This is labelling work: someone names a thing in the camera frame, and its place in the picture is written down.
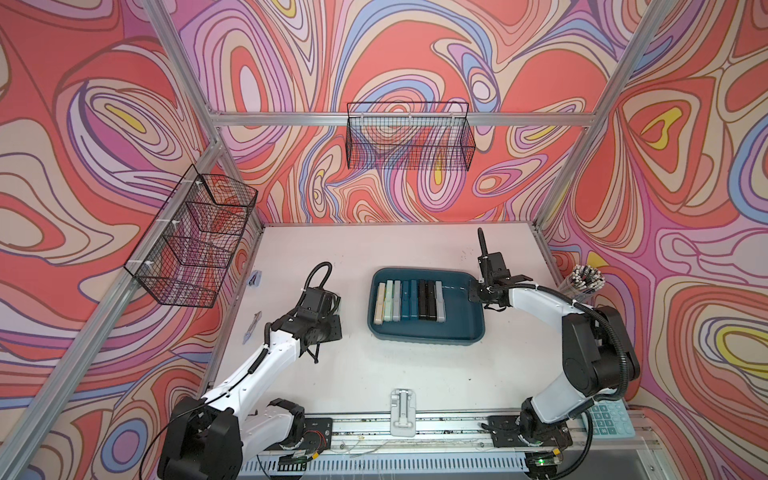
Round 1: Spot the teal plastic storage box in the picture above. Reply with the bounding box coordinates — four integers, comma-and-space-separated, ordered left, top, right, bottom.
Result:
367, 268, 485, 345

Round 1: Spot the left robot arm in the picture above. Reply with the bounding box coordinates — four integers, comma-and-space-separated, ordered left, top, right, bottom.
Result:
157, 287, 342, 479

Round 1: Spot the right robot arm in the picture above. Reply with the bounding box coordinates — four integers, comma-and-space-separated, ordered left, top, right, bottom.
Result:
469, 251, 641, 442

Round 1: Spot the small grey pen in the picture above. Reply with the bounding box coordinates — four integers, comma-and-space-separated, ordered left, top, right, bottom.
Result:
242, 311, 262, 345

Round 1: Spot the small blue clip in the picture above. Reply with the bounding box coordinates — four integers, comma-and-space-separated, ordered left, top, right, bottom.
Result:
247, 270, 262, 288

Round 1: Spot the pencil cup holder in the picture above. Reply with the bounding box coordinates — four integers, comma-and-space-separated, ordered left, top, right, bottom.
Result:
558, 265, 605, 304

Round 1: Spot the teal desk calculator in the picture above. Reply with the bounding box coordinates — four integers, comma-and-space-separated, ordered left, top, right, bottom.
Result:
590, 400, 636, 440

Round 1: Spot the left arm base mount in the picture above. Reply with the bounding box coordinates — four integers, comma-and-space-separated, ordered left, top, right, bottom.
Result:
267, 417, 333, 454

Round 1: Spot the white center rail bracket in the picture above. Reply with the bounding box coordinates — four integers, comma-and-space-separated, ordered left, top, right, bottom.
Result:
390, 388, 417, 438

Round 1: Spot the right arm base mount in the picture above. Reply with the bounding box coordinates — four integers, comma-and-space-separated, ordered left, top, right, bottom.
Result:
480, 412, 573, 450

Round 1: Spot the black wire basket left wall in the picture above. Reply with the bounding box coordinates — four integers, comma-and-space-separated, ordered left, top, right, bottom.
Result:
123, 166, 258, 308

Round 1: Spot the black wire basket wall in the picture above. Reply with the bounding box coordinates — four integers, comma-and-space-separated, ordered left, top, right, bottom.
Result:
345, 100, 476, 171
123, 166, 258, 308

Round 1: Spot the black wire basket back wall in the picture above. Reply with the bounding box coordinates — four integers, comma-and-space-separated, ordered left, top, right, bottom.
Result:
345, 100, 476, 171

